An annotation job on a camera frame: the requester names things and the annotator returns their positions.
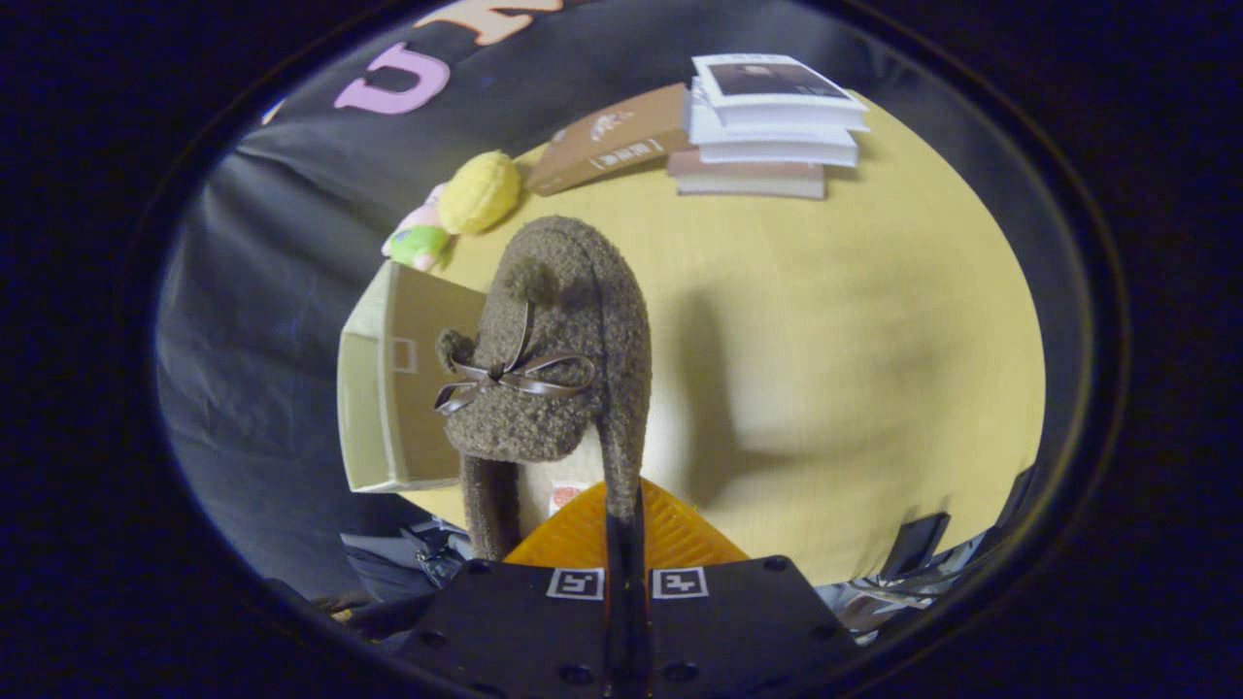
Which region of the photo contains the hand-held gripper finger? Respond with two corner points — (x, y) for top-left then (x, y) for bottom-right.
(627, 479), (860, 699)
(398, 481), (626, 699)

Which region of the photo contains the beige cardboard storage box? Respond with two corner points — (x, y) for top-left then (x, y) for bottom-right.
(337, 260), (491, 494)

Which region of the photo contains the brown fuzzy shoe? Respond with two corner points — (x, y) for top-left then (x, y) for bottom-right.
(432, 216), (654, 564)

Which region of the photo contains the grey crumpled plastic sheet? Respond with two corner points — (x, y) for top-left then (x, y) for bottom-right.
(340, 519), (472, 608)
(821, 558), (991, 637)

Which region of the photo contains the black flat panel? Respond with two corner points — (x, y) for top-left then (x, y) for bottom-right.
(879, 513), (951, 582)

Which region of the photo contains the pink and green plush toy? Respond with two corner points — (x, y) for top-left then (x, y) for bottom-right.
(381, 183), (457, 273)

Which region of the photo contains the yellow plush ball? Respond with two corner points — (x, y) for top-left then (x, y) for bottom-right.
(437, 150), (523, 236)

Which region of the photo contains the pale pink book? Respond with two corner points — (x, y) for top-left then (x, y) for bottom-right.
(666, 150), (826, 201)

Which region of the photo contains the brown book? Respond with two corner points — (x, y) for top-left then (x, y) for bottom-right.
(524, 83), (695, 197)

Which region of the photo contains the plain white book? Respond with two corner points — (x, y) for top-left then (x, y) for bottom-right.
(685, 83), (860, 168)

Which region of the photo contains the white book with portrait cover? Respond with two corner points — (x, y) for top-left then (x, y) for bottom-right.
(691, 53), (870, 134)

